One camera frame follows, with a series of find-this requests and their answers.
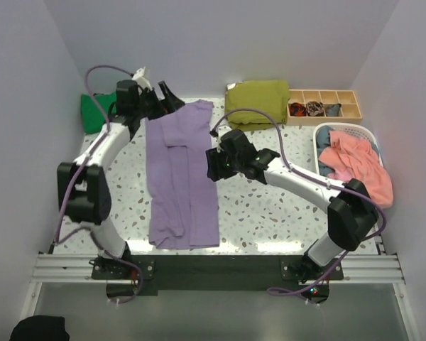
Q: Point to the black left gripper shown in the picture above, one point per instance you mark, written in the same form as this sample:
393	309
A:
170	104

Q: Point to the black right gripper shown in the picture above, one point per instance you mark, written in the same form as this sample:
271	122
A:
214	171

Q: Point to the purple t-shirt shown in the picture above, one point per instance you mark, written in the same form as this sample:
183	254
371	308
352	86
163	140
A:
184	201

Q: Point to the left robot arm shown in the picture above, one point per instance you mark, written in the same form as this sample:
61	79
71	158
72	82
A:
83	192

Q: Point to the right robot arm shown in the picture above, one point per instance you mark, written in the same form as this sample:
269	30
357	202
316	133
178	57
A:
350	213

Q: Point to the folded olive green t-shirt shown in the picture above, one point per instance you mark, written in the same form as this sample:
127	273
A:
269	96

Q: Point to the orange black cloth roll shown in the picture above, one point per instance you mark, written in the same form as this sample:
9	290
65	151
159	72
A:
297	109

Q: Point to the wooden compartment box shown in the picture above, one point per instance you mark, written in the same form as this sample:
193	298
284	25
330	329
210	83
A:
350	113

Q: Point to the patterned brown cloth roll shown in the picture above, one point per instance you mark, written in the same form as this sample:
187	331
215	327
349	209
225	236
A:
315	109

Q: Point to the dark grey cloth roll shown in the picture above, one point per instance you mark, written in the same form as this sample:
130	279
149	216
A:
333	110

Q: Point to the pink t-shirt in basket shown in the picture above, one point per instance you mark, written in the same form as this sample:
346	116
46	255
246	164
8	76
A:
362	167

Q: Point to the white laundry basket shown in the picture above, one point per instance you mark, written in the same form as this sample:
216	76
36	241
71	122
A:
341	131

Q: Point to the black cloth at corner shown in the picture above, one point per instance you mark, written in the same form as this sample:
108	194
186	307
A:
40	327

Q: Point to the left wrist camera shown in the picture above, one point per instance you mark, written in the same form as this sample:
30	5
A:
141	78

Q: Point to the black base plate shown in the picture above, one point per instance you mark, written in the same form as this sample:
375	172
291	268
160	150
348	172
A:
147	275

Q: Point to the aluminium rail frame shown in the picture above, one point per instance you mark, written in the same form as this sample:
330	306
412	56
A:
256	251

